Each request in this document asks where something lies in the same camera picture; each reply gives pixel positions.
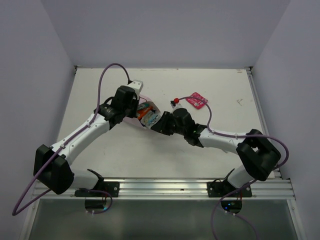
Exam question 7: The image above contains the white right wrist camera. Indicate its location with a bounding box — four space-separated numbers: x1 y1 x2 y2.
170 98 182 110

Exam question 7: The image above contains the green red candy packet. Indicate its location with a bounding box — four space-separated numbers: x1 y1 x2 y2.
137 102 150 111

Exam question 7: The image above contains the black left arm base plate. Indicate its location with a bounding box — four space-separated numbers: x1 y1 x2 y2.
87 181 120 198

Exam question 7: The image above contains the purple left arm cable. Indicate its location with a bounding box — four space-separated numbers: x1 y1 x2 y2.
11 63 132 216

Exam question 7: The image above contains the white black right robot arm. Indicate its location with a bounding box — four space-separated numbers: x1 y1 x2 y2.
151 108 281 197

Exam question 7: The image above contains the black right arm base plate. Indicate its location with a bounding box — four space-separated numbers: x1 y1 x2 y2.
206 179 253 198

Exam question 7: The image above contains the pink snack packet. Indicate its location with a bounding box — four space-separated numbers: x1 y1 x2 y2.
185 92 208 110

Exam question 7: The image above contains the aluminium rail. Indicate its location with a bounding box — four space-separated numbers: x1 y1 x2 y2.
246 66 282 179
33 176 293 201

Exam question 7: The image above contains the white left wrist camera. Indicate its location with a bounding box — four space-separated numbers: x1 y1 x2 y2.
127 80 144 95

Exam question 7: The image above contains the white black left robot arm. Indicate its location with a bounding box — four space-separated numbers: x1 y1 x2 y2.
33 80 143 197

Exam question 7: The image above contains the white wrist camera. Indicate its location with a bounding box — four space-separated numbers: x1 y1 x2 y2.
170 98 182 110
127 80 144 95

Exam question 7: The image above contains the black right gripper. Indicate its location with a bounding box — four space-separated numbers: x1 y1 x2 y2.
151 111 187 136

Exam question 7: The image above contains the aluminium front rail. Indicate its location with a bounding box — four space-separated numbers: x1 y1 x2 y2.
33 176 293 201

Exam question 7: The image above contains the orange fruit candy packet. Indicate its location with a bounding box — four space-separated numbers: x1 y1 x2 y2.
136 106 153 120

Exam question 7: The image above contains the aluminium right side rail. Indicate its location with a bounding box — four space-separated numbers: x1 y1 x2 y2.
246 66 282 179

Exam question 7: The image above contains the silver blue snack packet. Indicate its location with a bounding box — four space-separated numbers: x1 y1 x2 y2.
140 110 161 129

